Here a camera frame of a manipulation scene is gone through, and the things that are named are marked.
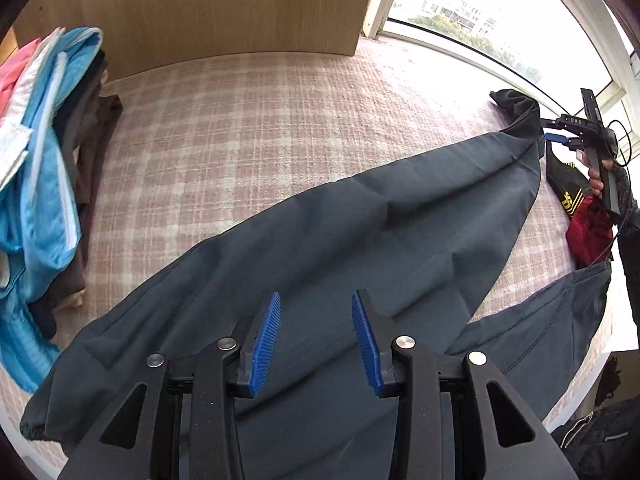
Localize black jacket with zippers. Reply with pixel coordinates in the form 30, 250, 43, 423
551, 396, 640, 480

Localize pink plaid table cloth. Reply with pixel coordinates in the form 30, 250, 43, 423
0, 34, 612, 470

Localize black garment with yellow stripes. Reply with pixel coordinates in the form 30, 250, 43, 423
544, 141, 591, 218

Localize white shirt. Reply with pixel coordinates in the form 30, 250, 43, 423
1, 27, 64, 190

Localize large brown wooden board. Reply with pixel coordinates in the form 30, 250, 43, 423
13, 0, 369, 79

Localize dark grey trousers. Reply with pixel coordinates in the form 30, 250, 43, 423
20, 89, 611, 479

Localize pink shirt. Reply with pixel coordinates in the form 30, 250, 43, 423
0, 38, 41, 117

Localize person's right forearm dark sleeve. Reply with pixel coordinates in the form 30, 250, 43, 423
603, 160, 640, 330

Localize dark red garment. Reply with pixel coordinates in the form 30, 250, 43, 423
565, 196, 613, 269

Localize white window frame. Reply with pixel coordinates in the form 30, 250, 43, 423
362, 0, 639, 159

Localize light blue garment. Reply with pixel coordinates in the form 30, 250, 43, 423
1, 27, 103, 392

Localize person's right hand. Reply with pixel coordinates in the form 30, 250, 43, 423
576, 150, 605, 196

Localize dark brown folded clothes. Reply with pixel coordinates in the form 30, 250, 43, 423
28, 51, 122, 339

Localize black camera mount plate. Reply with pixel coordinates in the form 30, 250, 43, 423
580, 88, 603, 127

